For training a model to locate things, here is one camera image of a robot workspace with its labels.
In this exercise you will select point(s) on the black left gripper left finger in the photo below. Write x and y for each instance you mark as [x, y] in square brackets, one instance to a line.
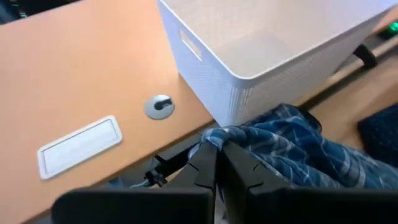
[140, 208]

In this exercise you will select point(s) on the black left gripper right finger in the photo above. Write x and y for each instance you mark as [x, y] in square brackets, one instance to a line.
[311, 208]

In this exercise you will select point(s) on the blue plaid shirt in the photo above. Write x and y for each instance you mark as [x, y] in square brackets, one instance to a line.
[295, 149]

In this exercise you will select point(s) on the navy dotted garment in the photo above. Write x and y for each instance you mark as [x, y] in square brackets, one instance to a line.
[379, 133]

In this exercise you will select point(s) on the white plastic laundry basket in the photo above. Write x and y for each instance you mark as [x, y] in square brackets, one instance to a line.
[280, 37]

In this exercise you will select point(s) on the white rectangular cover plate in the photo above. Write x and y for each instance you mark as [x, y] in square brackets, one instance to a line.
[79, 147]

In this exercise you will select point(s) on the small blue round object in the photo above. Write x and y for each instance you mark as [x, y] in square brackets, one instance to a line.
[158, 107]

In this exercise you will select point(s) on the light wooden desk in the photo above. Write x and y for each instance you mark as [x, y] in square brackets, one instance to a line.
[77, 62]

